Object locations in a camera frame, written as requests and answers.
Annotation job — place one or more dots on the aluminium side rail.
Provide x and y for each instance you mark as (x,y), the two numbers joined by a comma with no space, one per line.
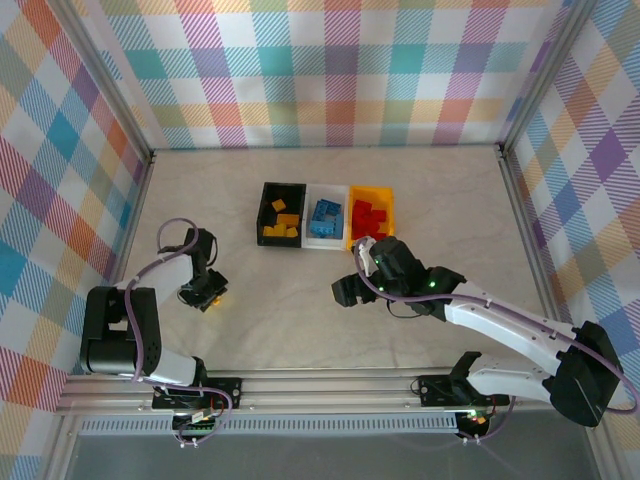
(135,215)
(524,225)

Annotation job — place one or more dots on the black plastic bin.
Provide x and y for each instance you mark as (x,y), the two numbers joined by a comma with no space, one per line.
(262,200)

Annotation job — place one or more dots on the aluminium frame post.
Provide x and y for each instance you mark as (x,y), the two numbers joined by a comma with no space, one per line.
(107,82)
(545,75)

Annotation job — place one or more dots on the controller board orange connector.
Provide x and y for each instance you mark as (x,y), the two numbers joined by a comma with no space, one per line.
(480,422)

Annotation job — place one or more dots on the yellow plastic bin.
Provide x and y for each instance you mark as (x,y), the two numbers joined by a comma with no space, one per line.
(385,192)

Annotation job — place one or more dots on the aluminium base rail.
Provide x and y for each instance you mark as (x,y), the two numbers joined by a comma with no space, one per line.
(325,387)

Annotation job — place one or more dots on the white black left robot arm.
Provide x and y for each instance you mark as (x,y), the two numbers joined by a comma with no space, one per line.
(172,275)

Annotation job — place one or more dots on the white plastic bin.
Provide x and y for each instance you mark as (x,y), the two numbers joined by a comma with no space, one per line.
(325,243)

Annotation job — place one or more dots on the red lego brick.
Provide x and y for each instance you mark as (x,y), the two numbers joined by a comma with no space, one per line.
(360,220)
(374,227)
(380,216)
(363,206)
(360,234)
(382,235)

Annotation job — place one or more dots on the yellow long lego brick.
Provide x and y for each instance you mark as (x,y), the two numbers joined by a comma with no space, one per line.
(288,219)

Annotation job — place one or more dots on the green terminal controller board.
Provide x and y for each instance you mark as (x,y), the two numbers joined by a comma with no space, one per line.
(200,427)

